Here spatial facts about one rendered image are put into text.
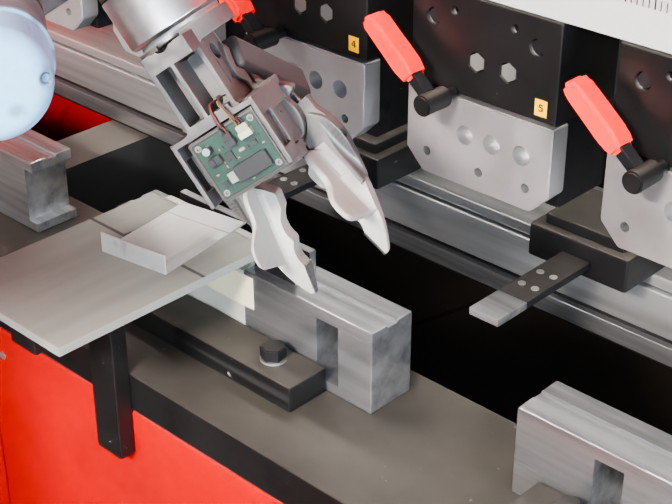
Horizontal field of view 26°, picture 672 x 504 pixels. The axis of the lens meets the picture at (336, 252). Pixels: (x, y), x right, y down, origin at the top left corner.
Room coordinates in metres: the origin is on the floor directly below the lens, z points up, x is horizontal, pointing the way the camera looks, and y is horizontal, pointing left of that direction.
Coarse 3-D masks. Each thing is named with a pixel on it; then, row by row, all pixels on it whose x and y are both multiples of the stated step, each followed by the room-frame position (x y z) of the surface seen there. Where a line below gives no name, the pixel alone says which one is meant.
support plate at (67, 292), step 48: (48, 240) 1.32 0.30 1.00; (96, 240) 1.32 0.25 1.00; (240, 240) 1.32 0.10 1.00; (0, 288) 1.22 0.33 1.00; (48, 288) 1.22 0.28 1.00; (96, 288) 1.22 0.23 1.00; (144, 288) 1.22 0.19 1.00; (192, 288) 1.23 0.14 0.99; (48, 336) 1.14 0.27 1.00; (96, 336) 1.15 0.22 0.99
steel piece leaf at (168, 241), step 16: (160, 224) 1.35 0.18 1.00; (176, 224) 1.35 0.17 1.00; (192, 224) 1.35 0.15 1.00; (112, 240) 1.29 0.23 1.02; (128, 240) 1.32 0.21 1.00; (144, 240) 1.32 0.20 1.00; (160, 240) 1.32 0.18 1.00; (176, 240) 1.32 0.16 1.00; (192, 240) 1.32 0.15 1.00; (208, 240) 1.32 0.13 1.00; (128, 256) 1.28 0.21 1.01; (144, 256) 1.26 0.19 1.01; (160, 256) 1.25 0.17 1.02; (176, 256) 1.28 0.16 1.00; (192, 256) 1.28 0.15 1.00; (160, 272) 1.25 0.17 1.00
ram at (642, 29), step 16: (496, 0) 1.09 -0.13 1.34; (512, 0) 1.08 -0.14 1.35; (528, 0) 1.07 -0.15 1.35; (544, 0) 1.06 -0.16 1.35; (560, 0) 1.05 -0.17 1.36; (576, 0) 1.04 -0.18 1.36; (592, 0) 1.03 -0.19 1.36; (608, 0) 1.02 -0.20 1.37; (544, 16) 1.06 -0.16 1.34; (560, 16) 1.04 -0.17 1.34; (576, 16) 1.03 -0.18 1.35; (592, 16) 1.03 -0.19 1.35; (608, 16) 1.02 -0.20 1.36; (624, 16) 1.01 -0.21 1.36; (640, 16) 1.00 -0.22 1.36; (656, 16) 0.99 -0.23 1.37; (608, 32) 1.01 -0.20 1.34; (624, 32) 1.01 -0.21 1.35; (640, 32) 1.00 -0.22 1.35; (656, 32) 0.99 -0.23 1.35; (656, 48) 0.99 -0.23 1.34
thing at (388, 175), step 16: (400, 128) 1.52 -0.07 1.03; (368, 144) 1.49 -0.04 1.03; (384, 144) 1.49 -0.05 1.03; (400, 144) 1.50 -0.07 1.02; (368, 160) 1.47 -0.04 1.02; (384, 160) 1.47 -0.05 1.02; (400, 160) 1.49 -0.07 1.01; (416, 160) 1.51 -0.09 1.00; (288, 176) 1.46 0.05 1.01; (304, 176) 1.46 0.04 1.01; (368, 176) 1.47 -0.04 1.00; (384, 176) 1.47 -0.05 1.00; (400, 176) 1.49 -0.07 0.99; (288, 192) 1.42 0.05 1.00
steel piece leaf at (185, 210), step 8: (176, 208) 1.39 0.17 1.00; (184, 208) 1.39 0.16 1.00; (192, 208) 1.39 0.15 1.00; (200, 208) 1.39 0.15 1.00; (184, 216) 1.37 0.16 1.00; (192, 216) 1.37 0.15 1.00; (200, 216) 1.37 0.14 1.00; (208, 216) 1.37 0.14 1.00; (216, 216) 1.37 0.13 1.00; (224, 216) 1.37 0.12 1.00; (208, 224) 1.35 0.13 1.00; (216, 224) 1.35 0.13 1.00; (224, 224) 1.35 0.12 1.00; (232, 224) 1.35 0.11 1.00; (240, 224) 1.35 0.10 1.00
